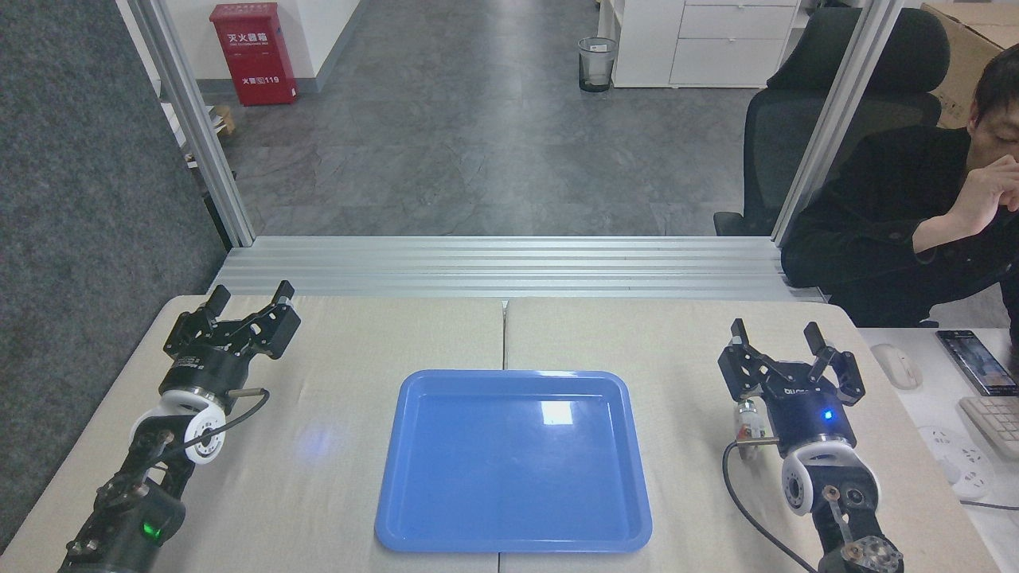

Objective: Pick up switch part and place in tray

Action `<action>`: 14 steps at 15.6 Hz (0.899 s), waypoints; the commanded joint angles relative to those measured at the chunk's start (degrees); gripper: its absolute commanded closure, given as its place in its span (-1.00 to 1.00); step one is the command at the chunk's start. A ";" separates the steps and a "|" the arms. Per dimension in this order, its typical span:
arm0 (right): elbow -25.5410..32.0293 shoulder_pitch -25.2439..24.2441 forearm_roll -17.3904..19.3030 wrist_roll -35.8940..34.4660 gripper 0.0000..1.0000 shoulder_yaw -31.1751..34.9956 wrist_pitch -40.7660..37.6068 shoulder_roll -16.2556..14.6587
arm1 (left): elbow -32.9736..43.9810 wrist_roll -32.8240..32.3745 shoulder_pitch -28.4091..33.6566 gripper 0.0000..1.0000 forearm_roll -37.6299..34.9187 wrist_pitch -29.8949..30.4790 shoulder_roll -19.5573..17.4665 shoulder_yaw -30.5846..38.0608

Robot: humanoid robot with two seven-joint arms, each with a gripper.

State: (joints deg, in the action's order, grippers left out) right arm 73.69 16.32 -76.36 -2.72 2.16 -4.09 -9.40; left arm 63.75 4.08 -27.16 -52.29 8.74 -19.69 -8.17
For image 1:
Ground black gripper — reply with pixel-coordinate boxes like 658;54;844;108
716;318;868;455
162;279;303;402

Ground blue plastic tray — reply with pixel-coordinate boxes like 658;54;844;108
374;369;654;555

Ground person's hand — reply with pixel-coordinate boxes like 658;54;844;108
947;154;1019;232

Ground white computer mouse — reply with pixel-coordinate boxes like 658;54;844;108
869;342;924;391

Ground grey felt partition panel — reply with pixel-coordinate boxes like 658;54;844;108
0;0;232;552

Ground black smartphone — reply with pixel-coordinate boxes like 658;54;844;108
935;329;1019;398

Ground person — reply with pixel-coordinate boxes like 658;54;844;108
780;43;1019;328

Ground white power strip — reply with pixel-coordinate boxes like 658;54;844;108
916;425;997;501

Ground white keyboard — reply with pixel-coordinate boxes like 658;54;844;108
958;395;1019;461

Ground black office chair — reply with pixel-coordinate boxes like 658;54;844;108
713;7;951;238

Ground red fire extinguisher box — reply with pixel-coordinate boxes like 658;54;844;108
209;2;300;107

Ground silver aluminium base rails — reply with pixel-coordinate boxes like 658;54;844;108
208;235;830;302

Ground white drawer cabinet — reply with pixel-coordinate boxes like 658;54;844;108
597;0;806;89

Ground brown cardboard box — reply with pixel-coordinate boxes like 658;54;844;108
920;2;1019;131

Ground grey mesh waste bin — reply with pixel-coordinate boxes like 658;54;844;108
577;37;619;94

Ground small clear switch part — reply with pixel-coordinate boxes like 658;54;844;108
733;400;765;461

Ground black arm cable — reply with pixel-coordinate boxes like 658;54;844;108
721;435;822;573
199;387;271;447

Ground silver aluminium post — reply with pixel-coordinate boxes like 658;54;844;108
770;0;906;244
126;0;256;248

